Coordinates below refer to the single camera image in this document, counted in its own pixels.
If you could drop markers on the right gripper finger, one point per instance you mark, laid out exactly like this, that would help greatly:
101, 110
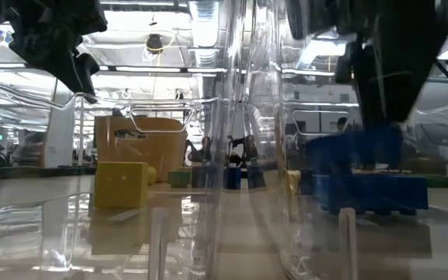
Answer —
395, 58

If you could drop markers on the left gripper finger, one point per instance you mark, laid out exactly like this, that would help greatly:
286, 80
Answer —
76, 78
89, 64

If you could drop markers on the yellow cube block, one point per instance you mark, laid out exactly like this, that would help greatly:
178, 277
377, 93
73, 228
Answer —
121, 184

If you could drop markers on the green stud block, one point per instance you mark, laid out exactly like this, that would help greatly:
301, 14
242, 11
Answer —
179, 179

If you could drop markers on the white pillar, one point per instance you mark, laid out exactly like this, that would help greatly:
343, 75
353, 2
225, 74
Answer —
58, 136

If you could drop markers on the person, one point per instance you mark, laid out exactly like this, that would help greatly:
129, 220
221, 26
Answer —
249, 149
204, 149
341, 124

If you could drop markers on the yellow plastic bin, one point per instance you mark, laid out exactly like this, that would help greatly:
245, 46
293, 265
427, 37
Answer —
158, 148

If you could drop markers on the clear plastic bin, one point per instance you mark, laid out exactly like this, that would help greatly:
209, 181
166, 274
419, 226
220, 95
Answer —
72, 241
403, 249

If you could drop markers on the blue hollow block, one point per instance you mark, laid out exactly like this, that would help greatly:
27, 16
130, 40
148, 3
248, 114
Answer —
256, 178

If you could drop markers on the black overhead camera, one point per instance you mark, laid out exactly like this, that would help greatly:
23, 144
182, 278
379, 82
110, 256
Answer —
155, 43

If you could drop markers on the silver ceiling duct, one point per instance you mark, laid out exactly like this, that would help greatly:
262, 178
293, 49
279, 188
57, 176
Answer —
206, 35

